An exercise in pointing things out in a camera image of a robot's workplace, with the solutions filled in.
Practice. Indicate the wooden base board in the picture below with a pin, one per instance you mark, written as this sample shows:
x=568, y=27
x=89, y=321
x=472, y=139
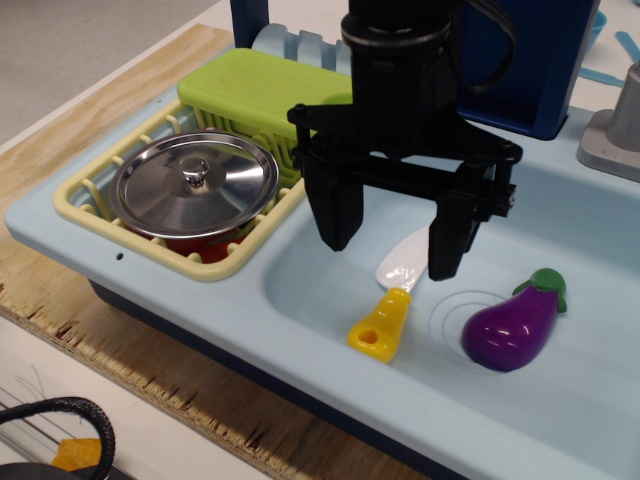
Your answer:
x=177, y=414

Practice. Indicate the red pot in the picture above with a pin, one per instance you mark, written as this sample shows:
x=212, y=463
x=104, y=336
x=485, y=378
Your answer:
x=206, y=250

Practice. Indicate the yellow handled white toy knife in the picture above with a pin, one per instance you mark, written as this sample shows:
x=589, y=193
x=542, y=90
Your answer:
x=378, y=334

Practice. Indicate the blue plastic utensil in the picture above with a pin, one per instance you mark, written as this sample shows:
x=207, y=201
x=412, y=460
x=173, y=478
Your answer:
x=600, y=77

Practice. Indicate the grey toy faucet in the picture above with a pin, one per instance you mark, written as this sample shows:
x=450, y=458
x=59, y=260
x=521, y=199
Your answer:
x=610, y=142

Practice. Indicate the dark blue back panel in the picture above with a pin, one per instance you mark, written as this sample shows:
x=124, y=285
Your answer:
x=532, y=98

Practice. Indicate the light blue plate holder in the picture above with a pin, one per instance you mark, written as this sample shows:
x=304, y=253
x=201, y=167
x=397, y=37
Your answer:
x=304, y=47

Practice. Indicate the blue plastic cup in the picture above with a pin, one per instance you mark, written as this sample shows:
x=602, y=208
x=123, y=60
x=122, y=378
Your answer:
x=598, y=24

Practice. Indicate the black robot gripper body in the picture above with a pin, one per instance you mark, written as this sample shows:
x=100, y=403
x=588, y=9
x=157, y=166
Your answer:
x=403, y=120

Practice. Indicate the blue plastic spoon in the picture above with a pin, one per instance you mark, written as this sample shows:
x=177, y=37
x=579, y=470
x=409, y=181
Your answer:
x=629, y=45

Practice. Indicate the purple toy eggplant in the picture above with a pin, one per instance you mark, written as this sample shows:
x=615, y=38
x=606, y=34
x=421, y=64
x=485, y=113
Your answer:
x=509, y=335

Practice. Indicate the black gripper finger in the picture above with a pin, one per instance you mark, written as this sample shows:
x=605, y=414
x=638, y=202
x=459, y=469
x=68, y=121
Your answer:
x=335, y=196
x=464, y=200

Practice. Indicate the orange tape piece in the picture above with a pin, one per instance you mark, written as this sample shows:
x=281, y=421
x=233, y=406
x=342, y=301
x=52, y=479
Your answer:
x=76, y=454

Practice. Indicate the steel pot lid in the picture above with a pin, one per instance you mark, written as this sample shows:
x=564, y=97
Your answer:
x=193, y=185

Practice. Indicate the light blue toy sink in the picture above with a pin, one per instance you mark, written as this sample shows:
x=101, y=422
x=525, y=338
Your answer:
x=573, y=413

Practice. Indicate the cream dish rack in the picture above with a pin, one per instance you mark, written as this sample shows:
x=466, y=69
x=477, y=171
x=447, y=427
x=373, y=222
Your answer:
x=84, y=197

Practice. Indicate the green plastic cutting board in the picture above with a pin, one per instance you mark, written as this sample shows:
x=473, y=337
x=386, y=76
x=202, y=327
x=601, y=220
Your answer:
x=257, y=89

